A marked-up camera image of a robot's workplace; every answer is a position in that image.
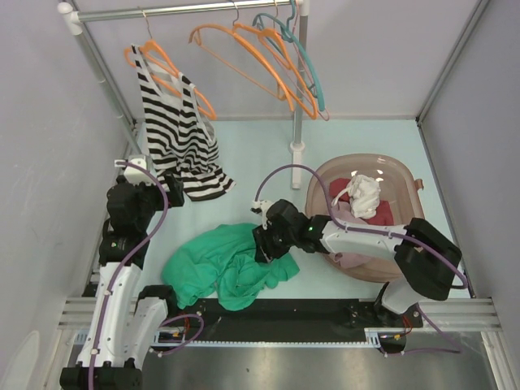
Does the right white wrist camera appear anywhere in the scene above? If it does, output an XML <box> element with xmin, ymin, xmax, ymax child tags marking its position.
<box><xmin>250</xmin><ymin>200</ymin><xmax>273</xmax><ymax>230</ymax></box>

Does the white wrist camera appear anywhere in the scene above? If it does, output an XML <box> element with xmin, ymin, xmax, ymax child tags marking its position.
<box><xmin>115</xmin><ymin>154</ymin><xmax>153</xmax><ymax>185</ymax></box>
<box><xmin>250</xmin><ymin>200</ymin><xmax>273</xmax><ymax>230</ymax></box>

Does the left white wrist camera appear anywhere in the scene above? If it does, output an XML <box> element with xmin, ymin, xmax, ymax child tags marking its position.
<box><xmin>115</xmin><ymin>154</ymin><xmax>153</xmax><ymax>185</ymax></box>

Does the pink thin hanger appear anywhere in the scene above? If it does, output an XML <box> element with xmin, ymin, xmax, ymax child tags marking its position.
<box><xmin>286</xmin><ymin>1</ymin><xmax>331</xmax><ymax>121</ymax></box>

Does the teal hanger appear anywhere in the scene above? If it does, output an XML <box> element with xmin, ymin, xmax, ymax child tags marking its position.
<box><xmin>252</xmin><ymin>1</ymin><xmax>328</xmax><ymax>119</ymax></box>

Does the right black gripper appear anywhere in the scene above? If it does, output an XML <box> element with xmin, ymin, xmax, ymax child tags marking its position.
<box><xmin>252</xmin><ymin>221</ymin><xmax>297</xmax><ymax>264</ymax></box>

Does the white garment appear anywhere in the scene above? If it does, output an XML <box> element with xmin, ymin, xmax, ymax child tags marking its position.
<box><xmin>329</xmin><ymin>174</ymin><xmax>381</xmax><ymax>219</ymax></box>

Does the red garment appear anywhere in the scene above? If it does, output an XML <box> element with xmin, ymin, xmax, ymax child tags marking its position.
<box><xmin>328</xmin><ymin>178</ymin><xmax>394</xmax><ymax>226</ymax></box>

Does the black white striped tank top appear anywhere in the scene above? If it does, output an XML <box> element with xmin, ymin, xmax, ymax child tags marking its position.
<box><xmin>130</xmin><ymin>45</ymin><xmax>236</xmax><ymax>202</ymax></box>

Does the green tank top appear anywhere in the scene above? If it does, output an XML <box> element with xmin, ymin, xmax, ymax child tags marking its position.
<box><xmin>161</xmin><ymin>223</ymin><xmax>300</xmax><ymax>311</ymax></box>

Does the metal clothes rack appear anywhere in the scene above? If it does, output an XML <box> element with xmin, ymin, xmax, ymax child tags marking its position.
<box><xmin>57</xmin><ymin>1</ymin><xmax>310</xmax><ymax>189</ymax></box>

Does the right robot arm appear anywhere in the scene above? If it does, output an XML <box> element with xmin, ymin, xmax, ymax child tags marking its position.
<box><xmin>251</xmin><ymin>199</ymin><xmax>468</xmax><ymax>326</ymax></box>

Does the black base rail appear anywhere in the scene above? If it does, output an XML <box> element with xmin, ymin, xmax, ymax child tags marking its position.
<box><xmin>154</xmin><ymin>298</ymin><xmax>423</xmax><ymax>353</ymax></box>

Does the brown plastic laundry basket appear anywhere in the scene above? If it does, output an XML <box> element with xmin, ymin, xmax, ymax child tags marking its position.
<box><xmin>317</xmin><ymin>154</ymin><xmax>424</xmax><ymax>283</ymax></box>

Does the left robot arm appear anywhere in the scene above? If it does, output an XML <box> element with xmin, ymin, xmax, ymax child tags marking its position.
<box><xmin>59</xmin><ymin>174</ymin><xmax>184</xmax><ymax>389</ymax></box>

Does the orange hanger with striped top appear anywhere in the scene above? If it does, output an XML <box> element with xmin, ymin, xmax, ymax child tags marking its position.
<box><xmin>137</xmin><ymin>7</ymin><xmax>217</xmax><ymax>120</ymax></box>

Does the orange hanger front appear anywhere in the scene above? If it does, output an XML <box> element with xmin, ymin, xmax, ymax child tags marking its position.
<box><xmin>188</xmin><ymin>1</ymin><xmax>295</xmax><ymax>112</ymax></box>

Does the pink mauve garment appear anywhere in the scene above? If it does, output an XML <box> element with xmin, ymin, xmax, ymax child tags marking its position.
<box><xmin>328</xmin><ymin>201</ymin><xmax>373</xmax><ymax>269</ymax></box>

